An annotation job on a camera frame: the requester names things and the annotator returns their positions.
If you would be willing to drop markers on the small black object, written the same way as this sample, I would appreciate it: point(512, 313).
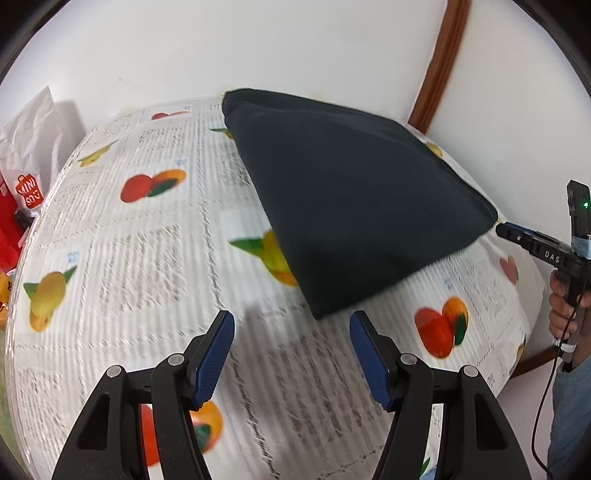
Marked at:
point(24, 218)

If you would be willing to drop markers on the person's right forearm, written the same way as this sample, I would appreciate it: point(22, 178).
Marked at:
point(572, 415)

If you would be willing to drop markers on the brown wooden door trim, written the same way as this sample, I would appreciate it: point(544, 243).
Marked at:
point(438, 64)

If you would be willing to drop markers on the person's right hand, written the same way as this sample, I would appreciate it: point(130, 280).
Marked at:
point(561, 314)

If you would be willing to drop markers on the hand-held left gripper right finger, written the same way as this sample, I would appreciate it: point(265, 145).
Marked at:
point(369, 357)

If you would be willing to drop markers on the red paper bag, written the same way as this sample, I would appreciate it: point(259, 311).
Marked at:
point(9, 226)

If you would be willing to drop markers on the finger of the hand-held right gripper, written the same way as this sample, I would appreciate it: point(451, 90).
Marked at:
point(515, 233)

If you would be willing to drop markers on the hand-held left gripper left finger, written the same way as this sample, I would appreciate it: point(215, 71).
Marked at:
point(213, 357)

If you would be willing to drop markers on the fruit print tablecloth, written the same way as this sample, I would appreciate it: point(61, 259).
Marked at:
point(161, 258)

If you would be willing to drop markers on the black garment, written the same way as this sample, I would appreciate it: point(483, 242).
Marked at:
point(360, 198)

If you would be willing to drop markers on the white Miniso paper bag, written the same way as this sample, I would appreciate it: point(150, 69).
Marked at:
point(32, 138)

